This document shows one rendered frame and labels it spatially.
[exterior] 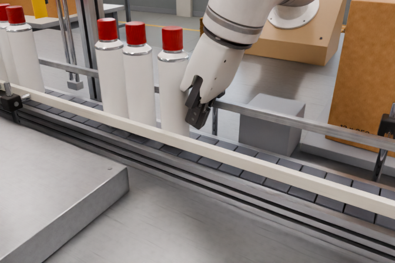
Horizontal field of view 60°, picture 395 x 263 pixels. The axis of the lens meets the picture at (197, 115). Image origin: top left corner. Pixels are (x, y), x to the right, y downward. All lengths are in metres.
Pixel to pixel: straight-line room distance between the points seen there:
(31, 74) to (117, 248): 0.49
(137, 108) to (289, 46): 0.77
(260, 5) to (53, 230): 0.40
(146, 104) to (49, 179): 0.20
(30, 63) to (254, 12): 0.56
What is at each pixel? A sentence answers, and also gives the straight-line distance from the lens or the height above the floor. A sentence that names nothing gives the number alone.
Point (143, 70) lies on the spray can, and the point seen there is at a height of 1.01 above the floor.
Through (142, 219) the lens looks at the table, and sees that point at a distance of 0.55.
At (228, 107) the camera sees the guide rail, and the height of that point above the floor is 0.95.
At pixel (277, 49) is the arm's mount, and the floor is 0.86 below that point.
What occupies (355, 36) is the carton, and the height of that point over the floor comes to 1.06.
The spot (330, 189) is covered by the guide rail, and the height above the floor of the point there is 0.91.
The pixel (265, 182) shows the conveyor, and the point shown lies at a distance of 0.53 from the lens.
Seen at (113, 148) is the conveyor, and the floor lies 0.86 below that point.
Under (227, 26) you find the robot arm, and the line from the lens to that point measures 0.46.
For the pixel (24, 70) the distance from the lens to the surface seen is 0.86.
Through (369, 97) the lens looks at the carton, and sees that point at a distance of 0.69.
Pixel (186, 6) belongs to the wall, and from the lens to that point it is 6.70.
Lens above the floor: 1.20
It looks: 26 degrees down
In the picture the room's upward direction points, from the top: straight up
